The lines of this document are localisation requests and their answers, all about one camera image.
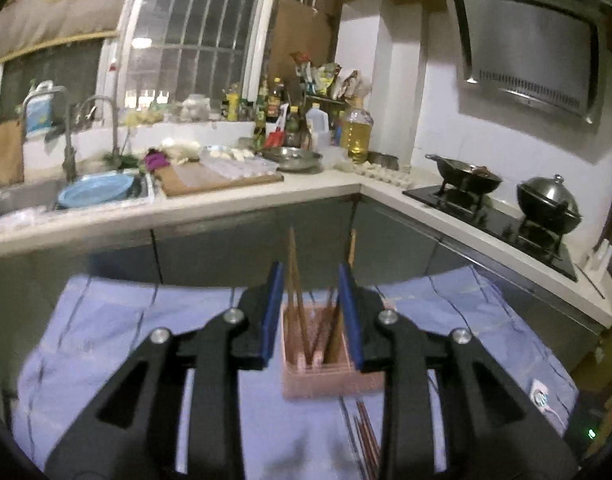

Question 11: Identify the steel kitchen faucet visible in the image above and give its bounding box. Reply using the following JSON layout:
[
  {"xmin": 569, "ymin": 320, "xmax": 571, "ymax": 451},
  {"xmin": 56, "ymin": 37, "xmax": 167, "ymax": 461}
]
[{"xmin": 21, "ymin": 84, "xmax": 77, "ymax": 183}]

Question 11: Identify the blue checked tablecloth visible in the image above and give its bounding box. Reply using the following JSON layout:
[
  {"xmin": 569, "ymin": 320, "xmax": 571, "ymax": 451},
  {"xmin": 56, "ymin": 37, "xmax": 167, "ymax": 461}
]
[{"xmin": 10, "ymin": 264, "xmax": 580, "ymax": 480}]

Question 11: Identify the pink plastic utensil basket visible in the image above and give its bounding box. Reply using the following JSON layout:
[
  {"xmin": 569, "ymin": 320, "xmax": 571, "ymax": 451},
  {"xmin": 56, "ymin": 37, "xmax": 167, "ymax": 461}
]
[{"xmin": 280, "ymin": 304, "xmax": 384, "ymax": 401}]

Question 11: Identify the black gas stove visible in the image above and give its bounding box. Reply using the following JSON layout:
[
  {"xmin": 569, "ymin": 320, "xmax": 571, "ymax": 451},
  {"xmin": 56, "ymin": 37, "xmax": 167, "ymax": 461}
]
[{"xmin": 402, "ymin": 184, "xmax": 577, "ymax": 282}]

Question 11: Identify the lidded black wok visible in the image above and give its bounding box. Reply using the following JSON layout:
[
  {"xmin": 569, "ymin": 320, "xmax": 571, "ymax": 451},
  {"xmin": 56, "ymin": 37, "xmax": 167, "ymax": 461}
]
[{"xmin": 516, "ymin": 174, "xmax": 582, "ymax": 235}]

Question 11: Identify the blue plastic basin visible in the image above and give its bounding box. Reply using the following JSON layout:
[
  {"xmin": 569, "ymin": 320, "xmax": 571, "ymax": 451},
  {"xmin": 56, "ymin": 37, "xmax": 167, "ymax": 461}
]
[{"xmin": 56, "ymin": 174, "xmax": 135, "ymax": 209}]

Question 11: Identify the wooden cutting board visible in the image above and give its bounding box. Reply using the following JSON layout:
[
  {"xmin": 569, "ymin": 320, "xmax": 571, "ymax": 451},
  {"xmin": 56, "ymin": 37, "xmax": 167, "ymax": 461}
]
[{"xmin": 154, "ymin": 162, "xmax": 284, "ymax": 197}]

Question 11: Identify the egg tray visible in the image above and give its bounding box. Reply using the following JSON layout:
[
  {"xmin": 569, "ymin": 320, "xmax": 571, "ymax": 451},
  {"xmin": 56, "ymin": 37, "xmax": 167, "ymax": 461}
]
[{"xmin": 353, "ymin": 162, "xmax": 412, "ymax": 188}]

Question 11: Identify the steel mixing bowl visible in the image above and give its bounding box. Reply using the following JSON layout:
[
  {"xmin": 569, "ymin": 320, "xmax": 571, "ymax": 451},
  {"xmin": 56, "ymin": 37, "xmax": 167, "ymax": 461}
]
[{"xmin": 262, "ymin": 146, "xmax": 322, "ymax": 172}]

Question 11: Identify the small upright cutting board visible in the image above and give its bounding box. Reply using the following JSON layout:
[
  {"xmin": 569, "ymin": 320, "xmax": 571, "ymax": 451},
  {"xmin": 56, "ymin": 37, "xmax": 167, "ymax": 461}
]
[{"xmin": 0, "ymin": 120, "xmax": 24, "ymax": 188}]

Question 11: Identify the large cooking oil bottle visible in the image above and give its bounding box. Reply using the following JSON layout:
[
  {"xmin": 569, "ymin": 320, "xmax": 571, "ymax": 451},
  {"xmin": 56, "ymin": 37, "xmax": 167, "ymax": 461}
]
[{"xmin": 340, "ymin": 98, "xmax": 373, "ymax": 165}]

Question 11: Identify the white plastic jug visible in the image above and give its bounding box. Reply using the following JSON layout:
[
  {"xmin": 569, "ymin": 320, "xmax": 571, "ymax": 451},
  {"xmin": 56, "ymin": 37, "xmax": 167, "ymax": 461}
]
[{"xmin": 305, "ymin": 103, "xmax": 331, "ymax": 151}]

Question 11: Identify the yellow bottle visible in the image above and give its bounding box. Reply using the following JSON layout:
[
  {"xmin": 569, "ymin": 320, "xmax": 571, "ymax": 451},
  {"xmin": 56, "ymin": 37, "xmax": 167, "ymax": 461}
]
[{"xmin": 226, "ymin": 84, "xmax": 240, "ymax": 122}]

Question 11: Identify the soy sauce bottle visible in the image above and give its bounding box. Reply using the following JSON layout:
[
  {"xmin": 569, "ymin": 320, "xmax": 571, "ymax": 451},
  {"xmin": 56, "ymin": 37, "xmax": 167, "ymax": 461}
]
[{"xmin": 266, "ymin": 77, "xmax": 283, "ymax": 122}]

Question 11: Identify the steel range hood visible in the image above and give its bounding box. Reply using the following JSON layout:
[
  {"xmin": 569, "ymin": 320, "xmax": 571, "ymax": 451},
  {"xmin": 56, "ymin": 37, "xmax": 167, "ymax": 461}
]
[{"xmin": 446, "ymin": 0, "xmax": 611, "ymax": 126}]

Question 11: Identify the fruit pattern roller blind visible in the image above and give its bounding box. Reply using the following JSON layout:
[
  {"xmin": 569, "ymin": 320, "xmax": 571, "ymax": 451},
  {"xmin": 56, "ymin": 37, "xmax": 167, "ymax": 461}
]
[{"xmin": 0, "ymin": 0, "xmax": 125, "ymax": 63}]

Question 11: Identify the black wok with handle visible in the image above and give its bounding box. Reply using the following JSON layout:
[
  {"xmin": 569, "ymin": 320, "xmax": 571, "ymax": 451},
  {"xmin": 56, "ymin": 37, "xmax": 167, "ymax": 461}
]
[{"xmin": 425, "ymin": 154, "xmax": 502, "ymax": 195}]

